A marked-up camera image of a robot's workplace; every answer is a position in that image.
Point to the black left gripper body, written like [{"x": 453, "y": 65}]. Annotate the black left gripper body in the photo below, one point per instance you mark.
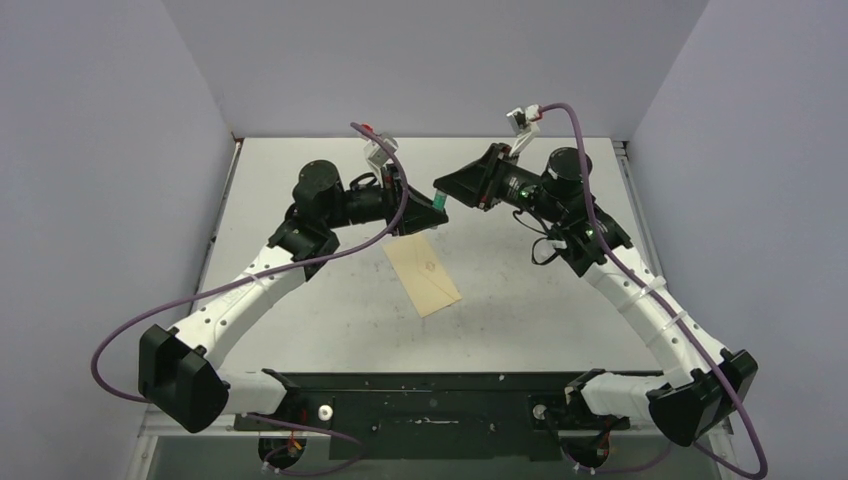
[{"x": 375, "y": 203}]

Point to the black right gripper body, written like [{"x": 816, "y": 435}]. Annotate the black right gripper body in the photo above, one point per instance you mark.
[{"x": 516, "y": 186}]

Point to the green white glue stick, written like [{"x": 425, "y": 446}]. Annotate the green white glue stick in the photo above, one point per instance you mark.
[{"x": 439, "y": 200}]

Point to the cream paper envelope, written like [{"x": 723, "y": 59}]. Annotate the cream paper envelope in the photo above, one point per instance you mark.
[{"x": 421, "y": 273}]

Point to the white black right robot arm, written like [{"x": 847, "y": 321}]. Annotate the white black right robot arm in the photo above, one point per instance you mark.
[{"x": 700, "y": 377}]

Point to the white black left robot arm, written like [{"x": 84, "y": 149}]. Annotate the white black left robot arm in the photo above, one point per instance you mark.
[{"x": 180, "y": 368}]

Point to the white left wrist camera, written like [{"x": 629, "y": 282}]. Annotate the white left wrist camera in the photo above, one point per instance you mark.
[{"x": 376, "y": 157}]

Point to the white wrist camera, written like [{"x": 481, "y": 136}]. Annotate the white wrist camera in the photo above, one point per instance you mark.
[
  {"x": 376, "y": 157},
  {"x": 523, "y": 121}
]

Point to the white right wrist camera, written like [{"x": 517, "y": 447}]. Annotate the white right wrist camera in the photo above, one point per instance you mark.
[{"x": 523, "y": 121}]

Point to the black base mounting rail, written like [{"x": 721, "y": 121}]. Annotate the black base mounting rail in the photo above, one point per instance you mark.
[{"x": 434, "y": 416}]

